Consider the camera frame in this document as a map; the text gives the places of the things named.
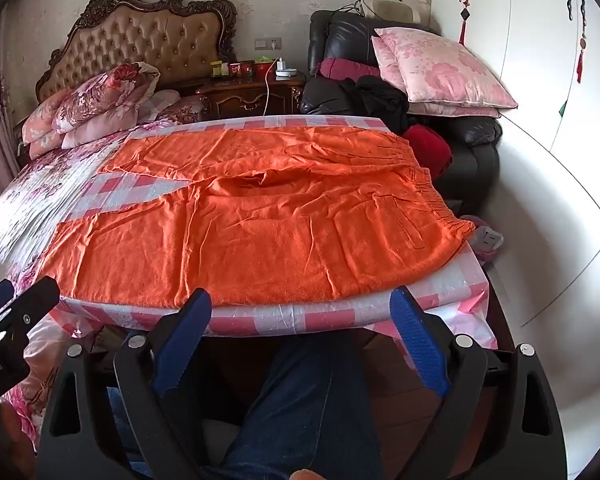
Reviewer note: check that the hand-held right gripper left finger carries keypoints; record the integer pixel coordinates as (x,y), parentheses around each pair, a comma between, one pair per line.
(185,340)

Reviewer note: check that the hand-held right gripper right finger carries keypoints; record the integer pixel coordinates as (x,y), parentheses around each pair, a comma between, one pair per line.
(420,345)

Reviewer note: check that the orange pants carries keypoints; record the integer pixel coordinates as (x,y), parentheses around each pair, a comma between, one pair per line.
(260,230)

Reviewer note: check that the pink slippers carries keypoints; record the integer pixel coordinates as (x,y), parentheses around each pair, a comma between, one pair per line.
(485,240)

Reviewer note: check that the person's leg in blue jeans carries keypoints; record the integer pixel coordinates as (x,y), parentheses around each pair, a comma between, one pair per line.
(290,410)

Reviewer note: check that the pink white checkered plastic sheet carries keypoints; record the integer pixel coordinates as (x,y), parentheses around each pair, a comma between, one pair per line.
(130,195)

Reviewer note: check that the folded pink floral quilt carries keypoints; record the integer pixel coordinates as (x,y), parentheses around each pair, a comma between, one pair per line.
(42,120)

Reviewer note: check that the red cloth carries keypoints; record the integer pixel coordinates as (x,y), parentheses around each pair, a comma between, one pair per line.
(430,150)

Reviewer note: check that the folded red floral quilt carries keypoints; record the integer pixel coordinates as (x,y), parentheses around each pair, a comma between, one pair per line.
(105,92)

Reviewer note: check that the floral bed pillow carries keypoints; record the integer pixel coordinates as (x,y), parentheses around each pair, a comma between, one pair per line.
(180,107)

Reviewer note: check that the black clothing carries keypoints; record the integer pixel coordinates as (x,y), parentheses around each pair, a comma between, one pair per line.
(375,100)

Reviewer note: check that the dark wooden nightstand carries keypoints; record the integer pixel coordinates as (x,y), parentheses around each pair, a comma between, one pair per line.
(240,95)

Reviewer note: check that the yellow green box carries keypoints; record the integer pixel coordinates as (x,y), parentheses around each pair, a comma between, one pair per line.
(219,69)

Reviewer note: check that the large pink floral pillow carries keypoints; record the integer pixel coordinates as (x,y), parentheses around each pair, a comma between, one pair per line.
(445,67)

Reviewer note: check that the tufted carved wooden headboard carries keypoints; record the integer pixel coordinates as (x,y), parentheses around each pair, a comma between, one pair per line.
(140,35)

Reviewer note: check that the white wardrobe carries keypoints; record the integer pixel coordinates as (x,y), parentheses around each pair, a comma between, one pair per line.
(530,85)

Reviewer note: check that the white round device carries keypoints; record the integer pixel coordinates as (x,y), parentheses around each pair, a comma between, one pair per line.
(285,74)

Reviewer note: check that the maroon cloth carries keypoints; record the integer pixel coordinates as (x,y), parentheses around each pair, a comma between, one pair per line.
(345,67)

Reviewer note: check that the white charger plug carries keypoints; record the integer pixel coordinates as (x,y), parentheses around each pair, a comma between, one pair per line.
(282,64)

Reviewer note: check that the black leather armchair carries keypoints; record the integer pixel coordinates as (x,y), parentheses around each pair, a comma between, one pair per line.
(350,35)

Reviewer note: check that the red tassel ornament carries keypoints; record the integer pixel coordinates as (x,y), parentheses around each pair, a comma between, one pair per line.
(463,15)
(580,55)

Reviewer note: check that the beige headrest cushion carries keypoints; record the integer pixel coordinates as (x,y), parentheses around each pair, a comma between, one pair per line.
(392,10)

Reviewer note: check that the white wall socket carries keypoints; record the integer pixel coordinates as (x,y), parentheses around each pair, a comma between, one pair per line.
(269,43)

